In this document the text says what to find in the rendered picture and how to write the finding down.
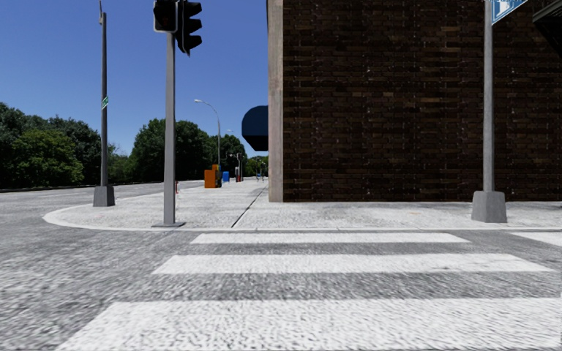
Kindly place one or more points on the blue letter box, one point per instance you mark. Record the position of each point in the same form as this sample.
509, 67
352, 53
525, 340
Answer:
225, 176

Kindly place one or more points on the orange box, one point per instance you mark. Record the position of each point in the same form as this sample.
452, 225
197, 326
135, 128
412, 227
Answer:
211, 177

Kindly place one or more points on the grey street lamp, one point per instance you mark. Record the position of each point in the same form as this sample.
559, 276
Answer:
218, 140

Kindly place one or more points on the dark brick building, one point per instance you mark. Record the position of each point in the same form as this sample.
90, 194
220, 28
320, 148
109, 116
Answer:
395, 109

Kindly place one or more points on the trees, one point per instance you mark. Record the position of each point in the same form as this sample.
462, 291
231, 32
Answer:
44, 153

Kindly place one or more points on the sign on a post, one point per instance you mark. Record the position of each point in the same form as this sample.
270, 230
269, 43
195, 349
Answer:
488, 131
104, 131

